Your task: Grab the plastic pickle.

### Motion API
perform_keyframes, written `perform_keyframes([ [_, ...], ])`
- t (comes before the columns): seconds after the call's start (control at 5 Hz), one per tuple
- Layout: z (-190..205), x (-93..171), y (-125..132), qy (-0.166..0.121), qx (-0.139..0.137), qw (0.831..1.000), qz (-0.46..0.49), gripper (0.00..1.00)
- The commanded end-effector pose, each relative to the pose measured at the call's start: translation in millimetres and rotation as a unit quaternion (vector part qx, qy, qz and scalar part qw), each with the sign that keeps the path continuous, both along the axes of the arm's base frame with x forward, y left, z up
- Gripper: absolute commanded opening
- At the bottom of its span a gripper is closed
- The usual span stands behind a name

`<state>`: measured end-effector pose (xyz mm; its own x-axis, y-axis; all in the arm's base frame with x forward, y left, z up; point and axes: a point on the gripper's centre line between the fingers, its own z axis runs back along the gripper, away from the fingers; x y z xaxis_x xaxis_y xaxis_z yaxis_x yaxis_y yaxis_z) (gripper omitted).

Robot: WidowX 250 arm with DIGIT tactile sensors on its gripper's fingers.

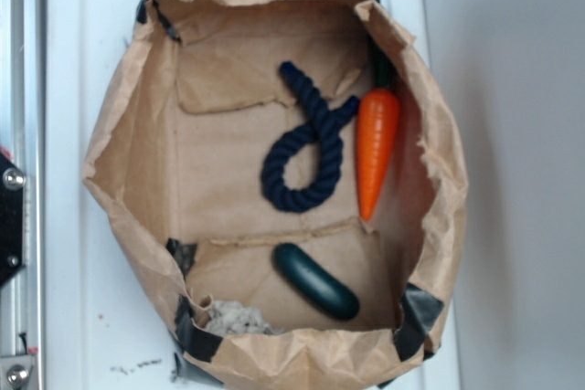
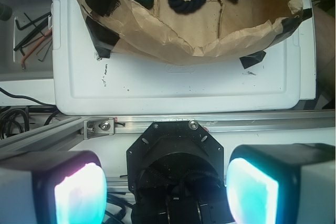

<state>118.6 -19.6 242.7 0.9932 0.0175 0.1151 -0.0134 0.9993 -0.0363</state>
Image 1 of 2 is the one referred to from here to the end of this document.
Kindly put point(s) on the dark green plastic pickle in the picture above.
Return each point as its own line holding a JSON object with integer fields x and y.
{"x": 313, "y": 282}

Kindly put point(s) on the orange plastic carrot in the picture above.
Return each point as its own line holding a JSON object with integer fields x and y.
{"x": 376, "y": 130}

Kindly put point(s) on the black mounting bracket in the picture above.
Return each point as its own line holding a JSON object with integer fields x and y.
{"x": 12, "y": 212}

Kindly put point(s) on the aluminium frame rail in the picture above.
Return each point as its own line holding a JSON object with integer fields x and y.
{"x": 21, "y": 107}

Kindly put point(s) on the brown paper bag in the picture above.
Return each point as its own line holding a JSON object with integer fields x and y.
{"x": 175, "y": 161}

